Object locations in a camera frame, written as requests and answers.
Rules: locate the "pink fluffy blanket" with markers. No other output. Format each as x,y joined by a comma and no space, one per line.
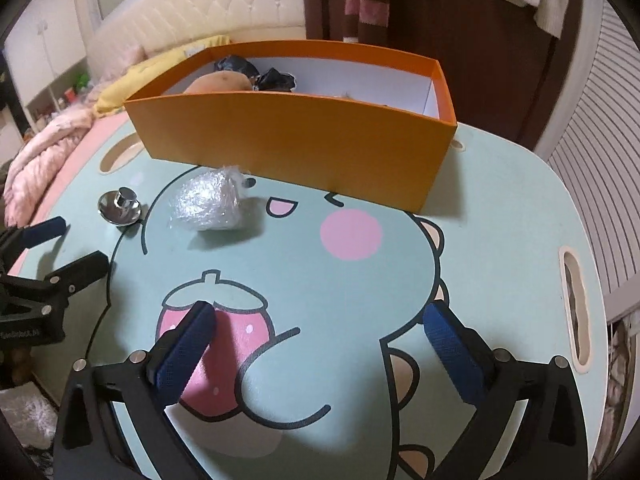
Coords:
40,160

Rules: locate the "brown pink striped scarf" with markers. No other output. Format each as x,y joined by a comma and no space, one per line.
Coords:
370,10

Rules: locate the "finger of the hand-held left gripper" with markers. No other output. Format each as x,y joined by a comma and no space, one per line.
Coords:
80,270
45,230

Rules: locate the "cartoon printed mint table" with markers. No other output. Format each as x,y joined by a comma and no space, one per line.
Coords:
350,310

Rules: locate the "crumpled clear plastic sheet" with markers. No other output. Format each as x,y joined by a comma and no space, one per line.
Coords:
25,420

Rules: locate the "brown wardrobe door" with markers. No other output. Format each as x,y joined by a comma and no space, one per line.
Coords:
450,20

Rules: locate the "orange cardboard box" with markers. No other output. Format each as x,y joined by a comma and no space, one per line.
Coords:
300,145

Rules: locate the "clear plastic bag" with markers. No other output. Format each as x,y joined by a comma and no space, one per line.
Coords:
205,200

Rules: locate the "white shelf cabinet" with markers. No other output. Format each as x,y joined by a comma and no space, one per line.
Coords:
50,50

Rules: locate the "large yellow printed pillow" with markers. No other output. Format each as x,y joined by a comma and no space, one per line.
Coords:
145,77

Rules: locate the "floral patterned rug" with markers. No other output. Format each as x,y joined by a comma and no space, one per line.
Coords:
620,355

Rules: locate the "white ribbed radiator cover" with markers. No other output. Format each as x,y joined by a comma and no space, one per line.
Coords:
600,135

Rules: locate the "cream tufted headboard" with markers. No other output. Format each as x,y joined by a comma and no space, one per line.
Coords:
210,5

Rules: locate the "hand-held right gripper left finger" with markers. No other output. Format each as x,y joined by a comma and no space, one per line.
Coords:
187,350

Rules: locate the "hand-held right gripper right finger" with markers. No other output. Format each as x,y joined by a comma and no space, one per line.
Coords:
450,355

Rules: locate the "silver metal knob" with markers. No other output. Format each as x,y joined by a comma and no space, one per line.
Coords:
120,205

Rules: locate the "round tan fluffy plush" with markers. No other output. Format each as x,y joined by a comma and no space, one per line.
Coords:
220,82

